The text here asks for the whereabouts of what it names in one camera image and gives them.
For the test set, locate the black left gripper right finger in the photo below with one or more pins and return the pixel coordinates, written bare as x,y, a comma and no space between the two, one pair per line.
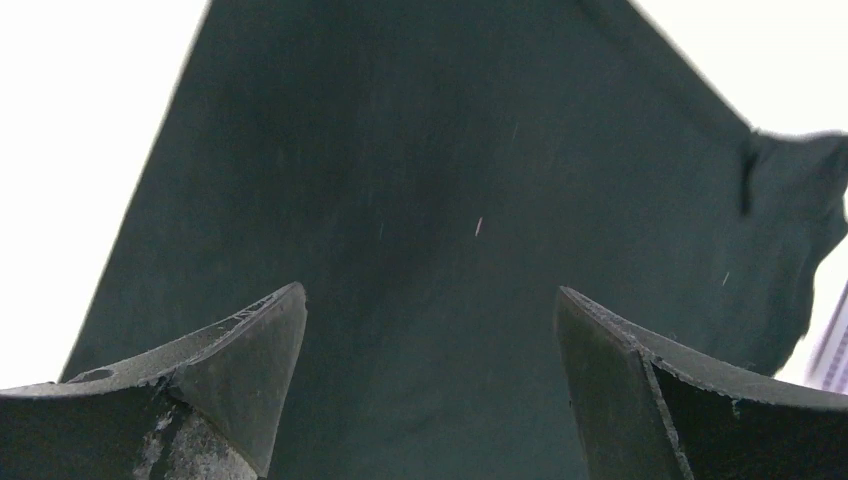
647,407

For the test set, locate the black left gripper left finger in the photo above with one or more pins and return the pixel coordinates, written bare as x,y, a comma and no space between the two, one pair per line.
204,406

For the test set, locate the black t-shirt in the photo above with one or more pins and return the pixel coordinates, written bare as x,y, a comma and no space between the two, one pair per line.
431,172

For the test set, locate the white plastic laundry basket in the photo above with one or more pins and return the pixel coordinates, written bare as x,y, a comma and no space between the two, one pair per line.
828,368

